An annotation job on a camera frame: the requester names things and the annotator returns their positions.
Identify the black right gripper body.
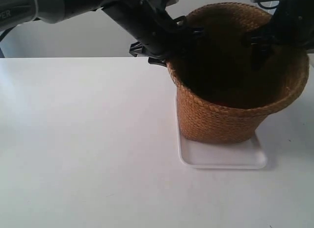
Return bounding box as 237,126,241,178
267,0,314,51

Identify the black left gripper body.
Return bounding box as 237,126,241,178
103,0,192,62

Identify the woven straw basket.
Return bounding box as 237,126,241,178
166,2,310,144

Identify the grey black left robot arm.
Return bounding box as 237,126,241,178
0,0,204,66

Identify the white plastic tray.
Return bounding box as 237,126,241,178
174,97,268,170

